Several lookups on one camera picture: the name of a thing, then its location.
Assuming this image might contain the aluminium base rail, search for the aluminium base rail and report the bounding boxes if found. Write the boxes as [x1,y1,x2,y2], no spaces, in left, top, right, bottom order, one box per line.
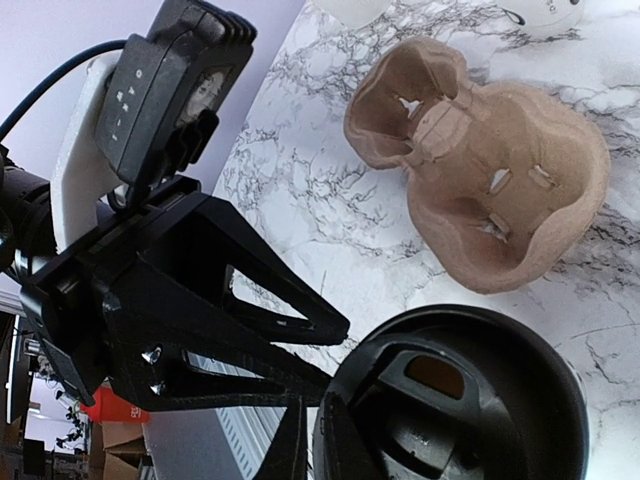
[214,404,321,480]

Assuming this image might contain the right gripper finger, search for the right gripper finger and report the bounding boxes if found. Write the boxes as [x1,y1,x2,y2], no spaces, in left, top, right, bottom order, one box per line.
[259,399,308,480]

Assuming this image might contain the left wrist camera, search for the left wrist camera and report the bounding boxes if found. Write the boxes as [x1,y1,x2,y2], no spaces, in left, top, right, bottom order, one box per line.
[95,1,257,208]

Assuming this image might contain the stacked white paper cups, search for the stacked white paper cups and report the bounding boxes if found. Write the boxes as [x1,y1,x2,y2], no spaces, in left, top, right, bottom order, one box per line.
[494,0,585,29]

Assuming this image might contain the white cylindrical straw holder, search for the white cylindrical straw holder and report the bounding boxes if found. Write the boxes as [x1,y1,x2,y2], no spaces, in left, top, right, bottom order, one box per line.
[313,0,392,28]

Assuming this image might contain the black plastic cup lid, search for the black plastic cup lid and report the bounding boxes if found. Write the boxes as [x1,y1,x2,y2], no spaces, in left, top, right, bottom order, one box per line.
[313,305,590,479]

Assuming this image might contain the brown cardboard cup carrier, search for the brown cardboard cup carrier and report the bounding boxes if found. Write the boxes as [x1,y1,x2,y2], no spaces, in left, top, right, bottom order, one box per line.
[344,36,611,294]

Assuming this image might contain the cardboard boxes in background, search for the cardboard boxes in background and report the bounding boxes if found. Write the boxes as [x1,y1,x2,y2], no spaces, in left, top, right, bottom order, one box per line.
[19,384,154,480]

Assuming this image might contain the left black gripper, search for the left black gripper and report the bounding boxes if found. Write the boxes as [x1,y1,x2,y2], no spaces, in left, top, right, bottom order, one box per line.
[21,176,350,412]

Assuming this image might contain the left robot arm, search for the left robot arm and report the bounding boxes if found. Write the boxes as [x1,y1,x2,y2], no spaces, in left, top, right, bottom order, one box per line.
[1,159,349,412]

